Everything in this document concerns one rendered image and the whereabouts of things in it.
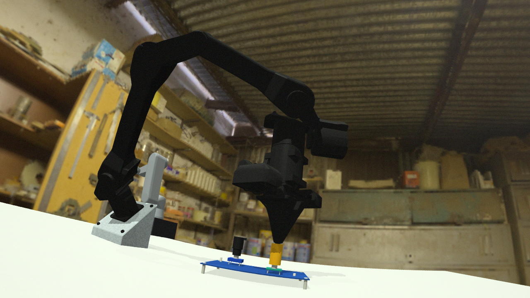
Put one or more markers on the blue circuit board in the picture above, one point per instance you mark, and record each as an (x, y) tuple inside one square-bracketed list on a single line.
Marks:
[(275, 260)]

